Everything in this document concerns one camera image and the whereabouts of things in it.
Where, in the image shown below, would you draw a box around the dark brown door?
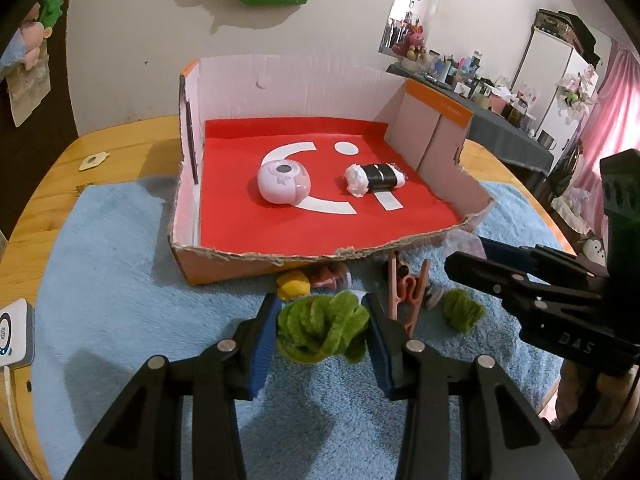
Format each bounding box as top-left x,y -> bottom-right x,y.
0,0 -> 81,241

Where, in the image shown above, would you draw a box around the pink oval device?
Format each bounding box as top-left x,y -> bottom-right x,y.
257,158 -> 313,206

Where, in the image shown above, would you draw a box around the white plush toy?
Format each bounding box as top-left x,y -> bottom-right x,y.
582,237 -> 608,267

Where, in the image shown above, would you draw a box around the blue fluffy mat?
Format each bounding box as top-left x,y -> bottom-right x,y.
32,175 -> 581,480

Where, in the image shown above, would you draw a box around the cardboard box red bottom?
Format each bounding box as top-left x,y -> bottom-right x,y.
167,55 -> 496,286

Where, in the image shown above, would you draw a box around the white square device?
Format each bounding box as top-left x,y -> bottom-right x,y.
0,297 -> 36,371

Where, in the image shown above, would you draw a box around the small beige tag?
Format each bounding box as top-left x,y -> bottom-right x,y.
79,151 -> 110,173

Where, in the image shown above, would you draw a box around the row of bottles and jars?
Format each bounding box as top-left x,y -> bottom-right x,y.
400,50 -> 556,148

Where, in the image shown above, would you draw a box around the pink clothes clip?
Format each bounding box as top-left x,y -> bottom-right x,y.
387,252 -> 432,336

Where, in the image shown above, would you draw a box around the white cable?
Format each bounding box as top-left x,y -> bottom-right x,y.
0,365 -> 26,461

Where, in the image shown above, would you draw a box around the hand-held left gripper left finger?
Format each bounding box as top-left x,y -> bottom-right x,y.
65,292 -> 281,480

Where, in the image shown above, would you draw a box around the yellow-haired figurine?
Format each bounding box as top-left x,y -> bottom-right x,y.
277,262 -> 353,303

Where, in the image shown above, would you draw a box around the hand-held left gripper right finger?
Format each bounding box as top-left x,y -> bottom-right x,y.
362,292 -> 581,480

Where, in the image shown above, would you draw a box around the pink bunny plush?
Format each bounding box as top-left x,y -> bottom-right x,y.
406,24 -> 429,58

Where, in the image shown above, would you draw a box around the person's right hand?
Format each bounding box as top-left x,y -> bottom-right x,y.
550,357 -> 601,431

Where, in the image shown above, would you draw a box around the artificial flowers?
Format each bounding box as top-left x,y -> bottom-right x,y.
560,67 -> 599,111

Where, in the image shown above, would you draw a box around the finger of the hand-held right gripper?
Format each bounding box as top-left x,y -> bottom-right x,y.
479,236 -> 608,281
444,251 -> 603,321

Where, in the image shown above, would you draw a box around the pink plush toy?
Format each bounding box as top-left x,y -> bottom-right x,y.
20,20 -> 53,68

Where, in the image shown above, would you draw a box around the green pipe cleaner bundle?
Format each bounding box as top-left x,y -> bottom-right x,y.
442,288 -> 487,333
276,291 -> 371,365

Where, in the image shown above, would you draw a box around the pink curtain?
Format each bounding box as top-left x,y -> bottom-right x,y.
575,40 -> 640,233

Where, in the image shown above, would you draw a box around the white refrigerator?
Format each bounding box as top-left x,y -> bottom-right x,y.
510,27 -> 601,171

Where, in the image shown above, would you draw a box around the dark cloth-covered table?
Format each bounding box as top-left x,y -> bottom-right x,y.
387,62 -> 556,173

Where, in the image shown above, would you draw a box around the green plush toy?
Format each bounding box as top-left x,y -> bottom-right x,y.
40,0 -> 66,28

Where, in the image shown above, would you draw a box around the clear bluish plastic bag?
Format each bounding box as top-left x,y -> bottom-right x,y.
0,25 -> 31,68

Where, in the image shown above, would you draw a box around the black roll with white tissue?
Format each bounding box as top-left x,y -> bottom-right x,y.
342,162 -> 406,198

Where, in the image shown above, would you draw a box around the dark bag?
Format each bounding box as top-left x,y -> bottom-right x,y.
535,8 -> 598,61

